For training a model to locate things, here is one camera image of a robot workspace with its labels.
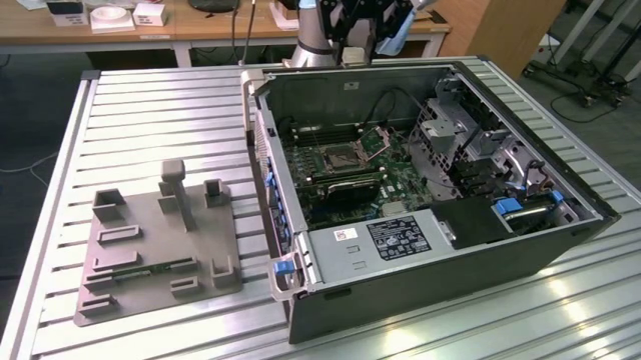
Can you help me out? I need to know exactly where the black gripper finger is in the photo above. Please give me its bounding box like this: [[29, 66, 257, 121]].
[[365, 0, 403, 62], [319, 0, 359, 67]]

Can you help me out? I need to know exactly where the CPU with silver top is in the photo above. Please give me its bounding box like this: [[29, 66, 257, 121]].
[[341, 46, 368, 68]]

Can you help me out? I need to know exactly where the black RAM slot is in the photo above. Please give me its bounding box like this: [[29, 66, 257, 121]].
[[305, 168, 380, 179], [293, 133, 363, 147], [299, 175, 385, 188]]

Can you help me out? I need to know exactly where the CPU socket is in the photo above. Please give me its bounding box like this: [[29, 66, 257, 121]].
[[321, 144, 371, 174]]

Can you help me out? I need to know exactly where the brown cardboard box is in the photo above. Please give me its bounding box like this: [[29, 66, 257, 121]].
[[269, 0, 303, 31]]

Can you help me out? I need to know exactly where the wooden cabinet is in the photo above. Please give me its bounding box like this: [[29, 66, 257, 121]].
[[438, 0, 570, 82]]

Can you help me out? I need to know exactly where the black monitor base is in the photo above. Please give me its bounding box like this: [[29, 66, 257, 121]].
[[186, 0, 243, 11]]

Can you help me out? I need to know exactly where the wooden desk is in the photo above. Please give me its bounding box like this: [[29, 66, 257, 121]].
[[0, 0, 455, 68]]

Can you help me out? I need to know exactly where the metal socket cover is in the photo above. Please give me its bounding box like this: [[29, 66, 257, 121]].
[[356, 125, 397, 158]]

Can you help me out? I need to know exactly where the silver disk bay cage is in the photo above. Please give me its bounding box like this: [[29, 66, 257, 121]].
[[413, 70, 507, 188]]

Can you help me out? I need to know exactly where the green motherboard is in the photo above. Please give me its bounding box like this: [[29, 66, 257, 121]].
[[281, 123, 432, 230]]

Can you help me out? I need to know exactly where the white round holder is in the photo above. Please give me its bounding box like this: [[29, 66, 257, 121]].
[[89, 4, 137, 35]]

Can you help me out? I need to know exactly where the black wheeled stand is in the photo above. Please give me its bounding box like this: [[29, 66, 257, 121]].
[[522, 0, 638, 110]]

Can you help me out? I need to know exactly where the black graphics card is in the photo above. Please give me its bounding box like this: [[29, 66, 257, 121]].
[[317, 178, 383, 214]]

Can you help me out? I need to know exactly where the silver chipset heatsink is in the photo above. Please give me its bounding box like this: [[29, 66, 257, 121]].
[[381, 199, 417, 218]]

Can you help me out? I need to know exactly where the black and white box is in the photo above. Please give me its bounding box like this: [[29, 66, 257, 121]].
[[45, 0, 86, 28]]

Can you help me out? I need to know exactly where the blue disk carrier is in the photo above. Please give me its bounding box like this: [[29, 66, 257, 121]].
[[491, 197, 526, 223]]

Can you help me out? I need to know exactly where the black plastic shroud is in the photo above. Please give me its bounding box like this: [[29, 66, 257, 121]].
[[430, 196, 520, 251]]

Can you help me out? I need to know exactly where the silver power supply unit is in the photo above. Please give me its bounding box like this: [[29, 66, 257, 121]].
[[304, 208, 458, 285]]

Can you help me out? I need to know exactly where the grey plastic parts rack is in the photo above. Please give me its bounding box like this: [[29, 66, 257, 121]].
[[73, 159, 245, 327]]

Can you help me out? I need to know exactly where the black open PC case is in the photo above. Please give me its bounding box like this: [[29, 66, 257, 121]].
[[239, 55, 622, 344]]

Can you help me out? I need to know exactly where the green RAM stick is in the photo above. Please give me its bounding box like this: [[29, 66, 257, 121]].
[[112, 258, 197, 281]]

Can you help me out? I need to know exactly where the black cable silver connector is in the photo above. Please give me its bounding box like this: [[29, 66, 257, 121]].
[[229, 0, 259, 65]]

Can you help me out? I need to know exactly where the black internal wire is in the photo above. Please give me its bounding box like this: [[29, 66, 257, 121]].
[[361, 87, 423, 125]]

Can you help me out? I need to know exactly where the white metal frame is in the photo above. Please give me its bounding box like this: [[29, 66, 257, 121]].
[[530, 0, 622, 76]]

